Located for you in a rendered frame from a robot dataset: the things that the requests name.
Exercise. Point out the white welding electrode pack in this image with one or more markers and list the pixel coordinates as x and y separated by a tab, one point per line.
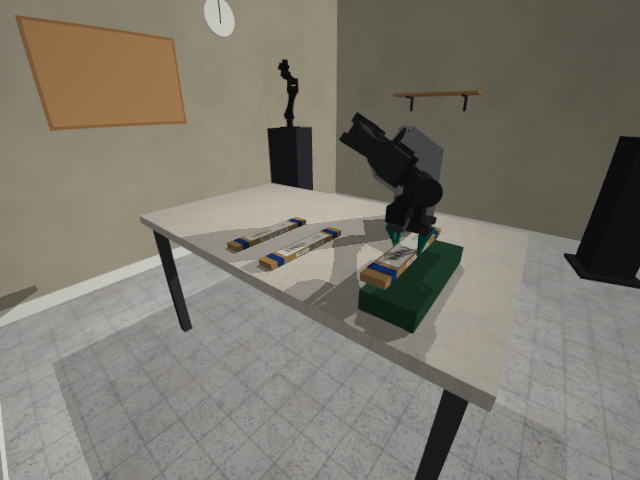
384	271
290	252

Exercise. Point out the cream welding electrode pack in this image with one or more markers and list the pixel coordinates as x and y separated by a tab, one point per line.
265	234

